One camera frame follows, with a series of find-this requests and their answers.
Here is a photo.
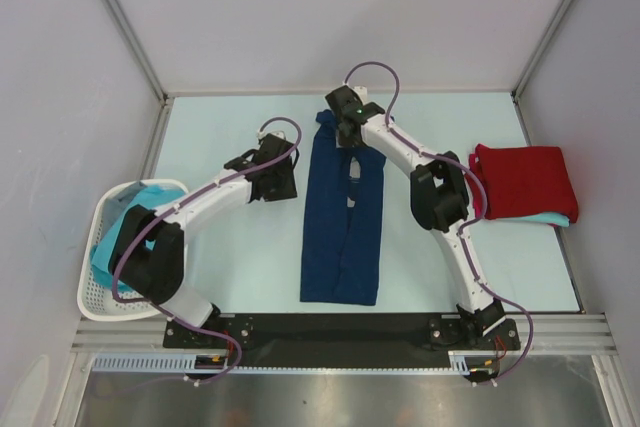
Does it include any folded light blue t shirt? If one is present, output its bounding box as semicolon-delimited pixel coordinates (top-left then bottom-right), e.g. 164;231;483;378
514;212;571;228

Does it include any purple cable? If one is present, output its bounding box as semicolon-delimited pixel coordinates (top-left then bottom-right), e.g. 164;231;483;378
112;116;304;391
342;61;536;388

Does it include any aluminium frame rail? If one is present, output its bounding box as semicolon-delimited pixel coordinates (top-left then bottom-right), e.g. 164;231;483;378
71;314;617;355

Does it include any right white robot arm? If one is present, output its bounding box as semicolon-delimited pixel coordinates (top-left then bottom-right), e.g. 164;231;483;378
325;85;506;348

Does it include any white laundry basket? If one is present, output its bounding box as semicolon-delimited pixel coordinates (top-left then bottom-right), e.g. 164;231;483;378
76;182;158;322

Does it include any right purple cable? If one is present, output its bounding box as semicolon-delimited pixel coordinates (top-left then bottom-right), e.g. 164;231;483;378
342;61;536;388

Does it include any grey shirt in basket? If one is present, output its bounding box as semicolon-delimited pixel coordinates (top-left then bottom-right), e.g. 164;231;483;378
102;182;146;230

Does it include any light blue cable duct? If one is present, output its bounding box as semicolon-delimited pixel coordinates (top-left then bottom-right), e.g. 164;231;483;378
93;353;229;374

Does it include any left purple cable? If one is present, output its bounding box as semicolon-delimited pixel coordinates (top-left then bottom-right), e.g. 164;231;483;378
112;116;304;391

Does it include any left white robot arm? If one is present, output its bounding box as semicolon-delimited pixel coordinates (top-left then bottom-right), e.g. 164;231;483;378
108;133;299;347

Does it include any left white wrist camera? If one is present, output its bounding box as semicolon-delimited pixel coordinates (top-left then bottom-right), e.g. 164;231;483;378
256;129;286;141

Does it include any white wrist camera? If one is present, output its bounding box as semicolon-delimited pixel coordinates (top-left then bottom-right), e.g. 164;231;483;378
256;129;286;141
350;86;369;105

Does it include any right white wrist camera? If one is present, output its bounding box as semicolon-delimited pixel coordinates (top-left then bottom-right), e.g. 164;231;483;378
350;86;369;105

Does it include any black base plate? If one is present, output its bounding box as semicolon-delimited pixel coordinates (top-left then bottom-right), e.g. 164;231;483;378
162;310;521;369

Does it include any navy blue t shirt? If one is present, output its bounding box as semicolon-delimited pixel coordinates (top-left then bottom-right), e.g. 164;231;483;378
300;110;386;306

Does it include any folded red t shirt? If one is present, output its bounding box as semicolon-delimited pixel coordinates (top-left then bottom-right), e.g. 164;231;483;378
467;144;579;224

